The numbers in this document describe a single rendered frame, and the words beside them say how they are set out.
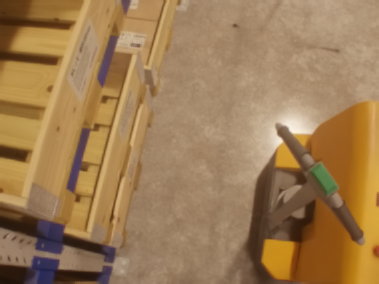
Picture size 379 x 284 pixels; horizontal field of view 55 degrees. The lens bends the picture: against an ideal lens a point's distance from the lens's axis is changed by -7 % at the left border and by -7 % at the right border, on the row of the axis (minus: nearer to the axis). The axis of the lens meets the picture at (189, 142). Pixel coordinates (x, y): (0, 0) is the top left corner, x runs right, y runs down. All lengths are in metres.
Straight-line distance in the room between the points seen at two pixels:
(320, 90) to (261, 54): 0.49
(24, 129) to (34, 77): 0.18
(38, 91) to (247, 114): 1.63
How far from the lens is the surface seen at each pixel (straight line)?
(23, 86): 1.32
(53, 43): 1.36
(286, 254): 2.07
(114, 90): 1.85
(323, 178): 1.03
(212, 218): 2.40
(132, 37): 2.33
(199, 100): 2.63
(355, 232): 1.15
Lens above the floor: 2.38
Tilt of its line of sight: 71 degrees down
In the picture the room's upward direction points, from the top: 4 degrees counter-clockwise
